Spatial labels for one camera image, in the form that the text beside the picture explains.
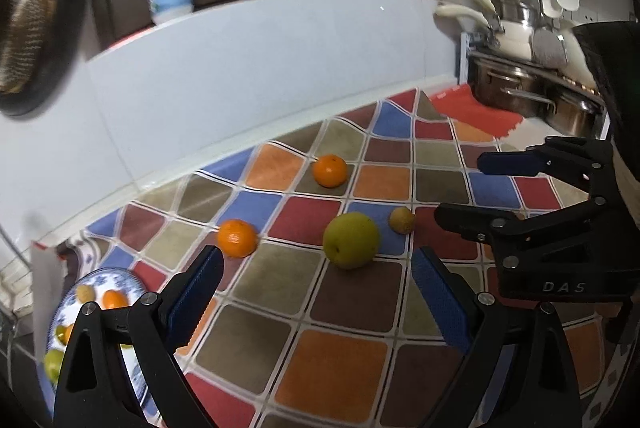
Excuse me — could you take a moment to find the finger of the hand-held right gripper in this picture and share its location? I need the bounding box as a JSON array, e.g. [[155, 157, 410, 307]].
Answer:
[[434, 198, 626, 259], [477, 137, 613, 203]]

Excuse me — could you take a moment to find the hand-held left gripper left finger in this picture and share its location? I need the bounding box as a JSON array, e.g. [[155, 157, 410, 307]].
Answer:
[[52, 245, 225, 428]]

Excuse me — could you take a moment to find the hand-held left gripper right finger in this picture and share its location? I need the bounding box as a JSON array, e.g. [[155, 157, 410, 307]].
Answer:
[[411, 246, 583, 428]]

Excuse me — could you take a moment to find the blue rimmed white plate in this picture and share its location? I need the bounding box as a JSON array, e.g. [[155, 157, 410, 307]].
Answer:
[[46, 267, 158, 414]]

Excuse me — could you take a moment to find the large green apple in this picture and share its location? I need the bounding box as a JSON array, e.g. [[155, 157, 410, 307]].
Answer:
[[44, 349, 66, 384]]

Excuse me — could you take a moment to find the person's right forearm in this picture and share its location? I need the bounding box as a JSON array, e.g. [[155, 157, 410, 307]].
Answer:
[[570, 22, 640, 229]]

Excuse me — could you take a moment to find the red mat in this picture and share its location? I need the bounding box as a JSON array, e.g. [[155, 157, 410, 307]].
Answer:
[[430, 84, 525, 139]]

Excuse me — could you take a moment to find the large steel pot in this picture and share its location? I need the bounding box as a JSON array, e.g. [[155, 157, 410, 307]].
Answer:
[[472, 58, 556, 116]]

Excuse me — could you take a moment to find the colourful diamond patterned tablecloth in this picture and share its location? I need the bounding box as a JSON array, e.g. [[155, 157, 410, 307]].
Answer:
[[50, 88, 616, 428]]

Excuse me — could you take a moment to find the steel skimmer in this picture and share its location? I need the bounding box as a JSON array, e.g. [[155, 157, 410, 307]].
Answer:
[[520, 0, 568, 67]]

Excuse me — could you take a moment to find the white teapot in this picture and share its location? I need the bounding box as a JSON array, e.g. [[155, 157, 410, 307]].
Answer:
[[560, 25, 598, 88]]

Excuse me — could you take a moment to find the steel pot with lid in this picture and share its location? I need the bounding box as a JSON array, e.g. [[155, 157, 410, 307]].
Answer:
[[500, 0, 543, 24]]

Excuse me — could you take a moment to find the black frying pan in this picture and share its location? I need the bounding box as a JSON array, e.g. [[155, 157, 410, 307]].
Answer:
[[0, 0, 87, 117]]

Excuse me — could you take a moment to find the perforated brass strainer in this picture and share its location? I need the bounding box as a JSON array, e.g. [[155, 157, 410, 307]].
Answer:
[[0, 0, 57, 96]]

